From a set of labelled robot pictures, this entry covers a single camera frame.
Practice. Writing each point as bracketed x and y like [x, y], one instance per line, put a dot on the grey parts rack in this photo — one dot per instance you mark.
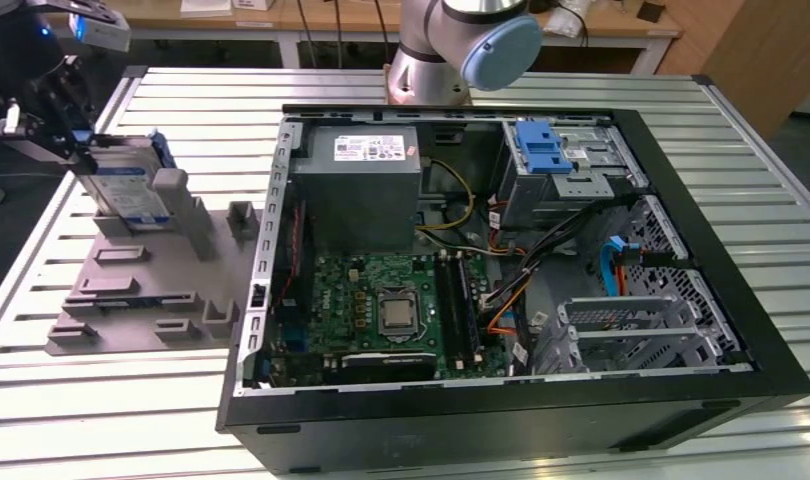
[171, 280]

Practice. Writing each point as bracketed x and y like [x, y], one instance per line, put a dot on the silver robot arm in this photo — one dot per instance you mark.
[424, 30]

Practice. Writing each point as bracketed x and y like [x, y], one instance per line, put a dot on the white paper box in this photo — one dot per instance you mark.
[204, 6]

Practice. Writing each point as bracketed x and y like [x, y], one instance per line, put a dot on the CPU socket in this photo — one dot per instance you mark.
[399, 333]

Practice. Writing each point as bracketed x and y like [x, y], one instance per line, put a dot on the metal disk bay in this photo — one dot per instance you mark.
[645, 334]

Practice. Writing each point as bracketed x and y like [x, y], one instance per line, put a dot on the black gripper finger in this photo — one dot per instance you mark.
[73, 110]
[37, 147]

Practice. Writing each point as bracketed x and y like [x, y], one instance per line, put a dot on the black RAM slot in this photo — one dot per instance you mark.
[450, 310]

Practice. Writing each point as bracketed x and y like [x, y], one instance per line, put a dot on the blue expansion slot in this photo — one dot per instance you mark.
[299, 340]

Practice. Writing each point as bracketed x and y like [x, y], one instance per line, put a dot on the blue drive latch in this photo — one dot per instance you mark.
[540, 150]

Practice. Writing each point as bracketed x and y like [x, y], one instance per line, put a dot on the wooden desk white frame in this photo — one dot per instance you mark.
[204, 21]

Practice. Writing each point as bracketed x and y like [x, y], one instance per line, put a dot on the black PC case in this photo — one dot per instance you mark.
[444, 430]

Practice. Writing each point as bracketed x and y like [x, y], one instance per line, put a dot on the green motherboard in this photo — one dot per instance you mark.
[351, 280]

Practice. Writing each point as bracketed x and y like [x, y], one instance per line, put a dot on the small white box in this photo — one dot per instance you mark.
[254, 4]

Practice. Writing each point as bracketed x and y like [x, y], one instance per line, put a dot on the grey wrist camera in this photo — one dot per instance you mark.
[104, 35]

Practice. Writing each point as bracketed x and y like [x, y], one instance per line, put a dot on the hard disk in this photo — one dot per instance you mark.
[127, 195]

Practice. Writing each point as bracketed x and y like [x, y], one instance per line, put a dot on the metal optical drive cage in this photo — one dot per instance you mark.
[580, 187]

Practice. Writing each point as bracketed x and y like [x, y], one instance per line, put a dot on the silver CPU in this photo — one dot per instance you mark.
[399, 312]

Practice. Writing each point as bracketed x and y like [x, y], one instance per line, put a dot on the RAM stick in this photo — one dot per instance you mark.
[471, 320]
[133, 303]

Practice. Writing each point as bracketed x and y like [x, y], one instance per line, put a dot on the black graphics card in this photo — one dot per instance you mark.
[384, 367]

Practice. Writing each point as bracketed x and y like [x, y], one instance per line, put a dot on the small dark box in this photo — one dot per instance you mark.
[653, 11]

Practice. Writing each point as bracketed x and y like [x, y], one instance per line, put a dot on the grey power supply unit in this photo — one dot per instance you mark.
[358, 210]

